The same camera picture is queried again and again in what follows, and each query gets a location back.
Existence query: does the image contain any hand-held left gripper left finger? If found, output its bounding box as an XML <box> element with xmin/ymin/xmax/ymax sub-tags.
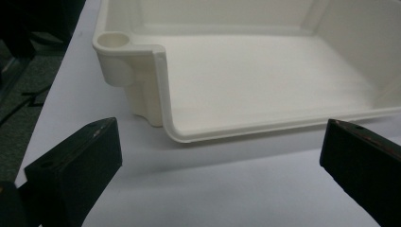
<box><xmin>24</xmin><ymin>117</ymin><xmax>123</xmax><ymax>227</ymax></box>

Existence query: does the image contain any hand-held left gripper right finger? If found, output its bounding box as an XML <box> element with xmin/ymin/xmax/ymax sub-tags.
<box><xmin>320</xmin><ymin>118</ymin><xmax>401</xmax><ymax>227</ymax></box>

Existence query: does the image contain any white plastic bin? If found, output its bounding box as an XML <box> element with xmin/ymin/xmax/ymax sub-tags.
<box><xmin>92</xmin><ymin>0</ymin><xmax>401</xmax><ymax>144</ymax></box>

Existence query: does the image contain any black stand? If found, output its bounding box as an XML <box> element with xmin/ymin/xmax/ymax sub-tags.
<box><xmin>0</xmin><ymin>0</ymin><xmax>87</xmax><ymax>60</ymax></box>

